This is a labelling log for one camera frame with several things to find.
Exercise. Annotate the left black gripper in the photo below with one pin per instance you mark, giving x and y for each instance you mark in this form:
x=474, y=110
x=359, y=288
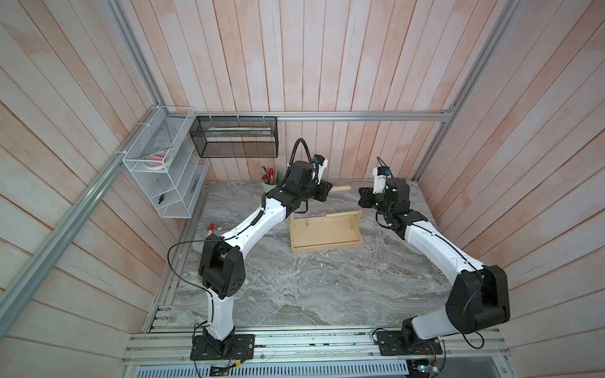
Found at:
x=323, y=190

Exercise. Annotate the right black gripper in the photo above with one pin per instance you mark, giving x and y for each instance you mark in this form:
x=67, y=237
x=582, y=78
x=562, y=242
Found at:
x=365, y=197

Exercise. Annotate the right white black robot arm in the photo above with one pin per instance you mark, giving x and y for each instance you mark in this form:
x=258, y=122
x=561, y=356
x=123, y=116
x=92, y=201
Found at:
x=479, y=298

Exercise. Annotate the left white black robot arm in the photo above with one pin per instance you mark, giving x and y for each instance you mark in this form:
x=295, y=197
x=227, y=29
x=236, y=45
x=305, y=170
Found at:
x=222, y=262

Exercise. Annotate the wooden jewelry display stand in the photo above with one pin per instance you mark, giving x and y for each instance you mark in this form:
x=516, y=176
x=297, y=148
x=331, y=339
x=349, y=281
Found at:
x=330, y=232

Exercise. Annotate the pens in cup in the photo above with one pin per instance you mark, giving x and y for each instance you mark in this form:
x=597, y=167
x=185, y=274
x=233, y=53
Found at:
x=269, y=175

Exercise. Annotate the green pen cup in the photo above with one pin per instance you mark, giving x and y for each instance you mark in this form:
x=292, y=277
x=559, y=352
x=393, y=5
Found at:
x=267, y=188

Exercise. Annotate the tape roll on shelf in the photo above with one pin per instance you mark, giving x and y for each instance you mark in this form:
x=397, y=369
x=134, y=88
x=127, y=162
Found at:
x=156, y=162

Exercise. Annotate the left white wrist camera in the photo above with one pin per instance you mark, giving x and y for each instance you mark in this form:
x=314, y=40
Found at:
x=320, y=163

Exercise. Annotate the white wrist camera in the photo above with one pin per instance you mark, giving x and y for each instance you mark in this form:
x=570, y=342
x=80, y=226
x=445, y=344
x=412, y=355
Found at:
x=380, y=175
x=320, y=163

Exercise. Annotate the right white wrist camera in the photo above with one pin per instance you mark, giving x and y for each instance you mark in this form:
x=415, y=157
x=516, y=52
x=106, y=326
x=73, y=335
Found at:
x=380, y=175

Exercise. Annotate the black mesh wall basket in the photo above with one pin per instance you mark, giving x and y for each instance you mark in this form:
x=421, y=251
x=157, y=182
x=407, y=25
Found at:
x=235, y=136

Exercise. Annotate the white wire shelf rack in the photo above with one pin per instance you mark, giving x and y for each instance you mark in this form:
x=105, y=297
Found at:
x=174, y=191

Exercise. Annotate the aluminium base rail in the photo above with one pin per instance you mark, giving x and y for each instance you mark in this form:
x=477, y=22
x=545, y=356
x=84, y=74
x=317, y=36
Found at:
x=317, y=351

